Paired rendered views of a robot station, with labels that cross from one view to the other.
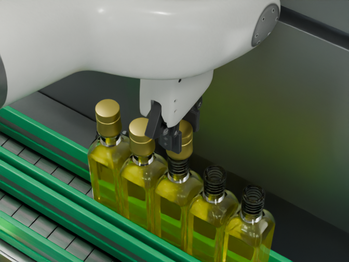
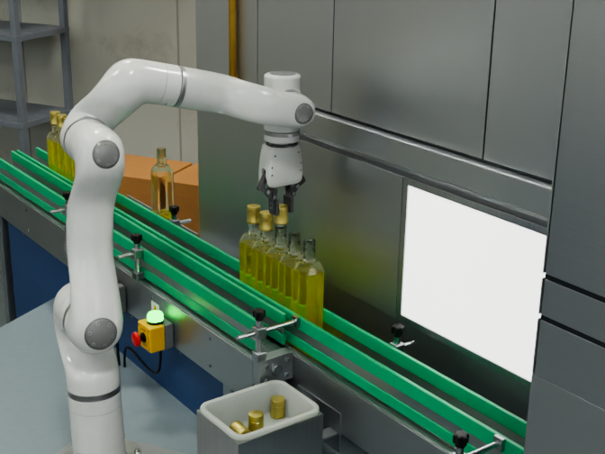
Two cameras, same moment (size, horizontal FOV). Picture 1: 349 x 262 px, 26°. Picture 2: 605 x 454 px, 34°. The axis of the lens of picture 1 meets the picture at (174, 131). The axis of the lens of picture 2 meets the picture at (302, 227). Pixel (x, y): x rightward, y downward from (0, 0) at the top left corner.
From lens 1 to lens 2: 1.67 m
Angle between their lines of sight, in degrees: 35
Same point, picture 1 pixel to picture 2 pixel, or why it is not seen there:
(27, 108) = not seen: hidden behind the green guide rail
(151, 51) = (247, 102)
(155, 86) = (264, 158)
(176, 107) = (272, 172)
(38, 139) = (225, 267)
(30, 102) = not seen: hidden behind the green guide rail
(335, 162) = (365, 247)
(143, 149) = (264, 225)
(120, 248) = (244, 306)
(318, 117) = (356, 214)
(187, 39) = (261, 99)
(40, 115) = not seen: hidden behind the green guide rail
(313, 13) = (352, 146)
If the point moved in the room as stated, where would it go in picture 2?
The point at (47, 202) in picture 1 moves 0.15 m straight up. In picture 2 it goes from (213, 284) to (212, 229)
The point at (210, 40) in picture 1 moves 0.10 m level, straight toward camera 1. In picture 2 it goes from (271, 103) to (250, 112)
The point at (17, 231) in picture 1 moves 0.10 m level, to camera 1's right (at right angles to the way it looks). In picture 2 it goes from (190, 284) to (226, 290)
